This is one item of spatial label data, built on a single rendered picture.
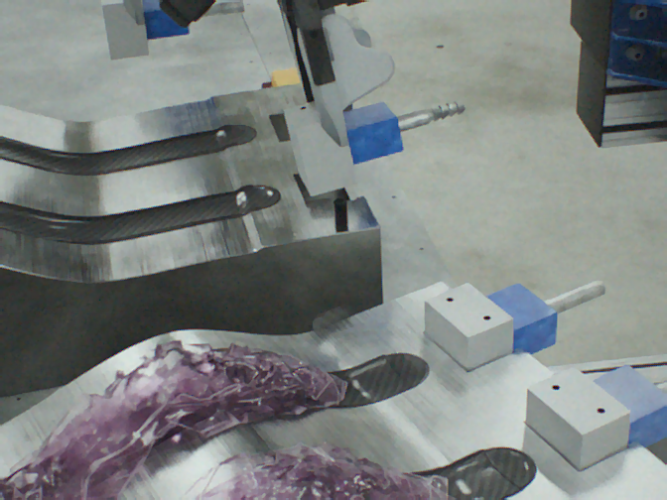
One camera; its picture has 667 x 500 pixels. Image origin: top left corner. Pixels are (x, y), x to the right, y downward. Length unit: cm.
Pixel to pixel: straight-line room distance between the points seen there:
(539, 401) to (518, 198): 195
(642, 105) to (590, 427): 66
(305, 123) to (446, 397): 23
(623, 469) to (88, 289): 38
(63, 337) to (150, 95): 49
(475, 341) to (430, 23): 285
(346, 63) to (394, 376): 22
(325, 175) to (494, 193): 181
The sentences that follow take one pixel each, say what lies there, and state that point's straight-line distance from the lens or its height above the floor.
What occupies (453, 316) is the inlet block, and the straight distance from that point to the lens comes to 75.
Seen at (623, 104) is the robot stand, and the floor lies 77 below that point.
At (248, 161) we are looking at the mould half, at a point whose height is 89.
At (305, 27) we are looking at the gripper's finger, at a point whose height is 103.
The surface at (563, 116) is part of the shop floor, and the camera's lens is 299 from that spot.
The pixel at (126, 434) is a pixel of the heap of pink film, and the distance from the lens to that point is 65.
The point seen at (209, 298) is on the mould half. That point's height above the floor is 85.
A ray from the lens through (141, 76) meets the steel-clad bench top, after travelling 132.
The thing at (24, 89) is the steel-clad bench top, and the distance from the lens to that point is 134.
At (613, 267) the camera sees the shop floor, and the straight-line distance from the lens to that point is 240.
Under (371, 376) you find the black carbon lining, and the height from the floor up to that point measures 85.
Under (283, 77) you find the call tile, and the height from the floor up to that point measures 84.
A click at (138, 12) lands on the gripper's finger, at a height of 95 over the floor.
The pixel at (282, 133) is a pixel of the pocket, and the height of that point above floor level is 87.
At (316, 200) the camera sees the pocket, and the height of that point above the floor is 86.
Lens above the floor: 132
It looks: 33 degrees down
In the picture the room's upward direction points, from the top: 4 degrees counter-clockwise
